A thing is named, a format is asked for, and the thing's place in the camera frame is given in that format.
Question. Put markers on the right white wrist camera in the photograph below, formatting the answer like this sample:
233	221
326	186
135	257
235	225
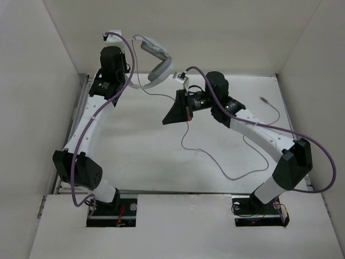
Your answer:
182	78

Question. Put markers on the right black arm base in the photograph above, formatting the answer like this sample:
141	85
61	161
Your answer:
274	214

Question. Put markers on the aluminium side rail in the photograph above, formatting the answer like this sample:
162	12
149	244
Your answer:
78	104

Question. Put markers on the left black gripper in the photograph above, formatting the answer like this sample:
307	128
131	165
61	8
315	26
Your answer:
126	70

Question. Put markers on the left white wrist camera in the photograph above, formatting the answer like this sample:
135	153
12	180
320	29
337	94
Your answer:
112	40

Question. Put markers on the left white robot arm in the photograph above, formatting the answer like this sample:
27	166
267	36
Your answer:
75	164

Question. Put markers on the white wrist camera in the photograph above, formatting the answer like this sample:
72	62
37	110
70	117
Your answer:
182	78
112	40

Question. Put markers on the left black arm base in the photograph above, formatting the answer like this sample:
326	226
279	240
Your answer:
122	214

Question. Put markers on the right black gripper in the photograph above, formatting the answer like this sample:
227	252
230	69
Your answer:
179	113

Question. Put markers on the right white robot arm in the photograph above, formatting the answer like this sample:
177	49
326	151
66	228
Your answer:
293	157

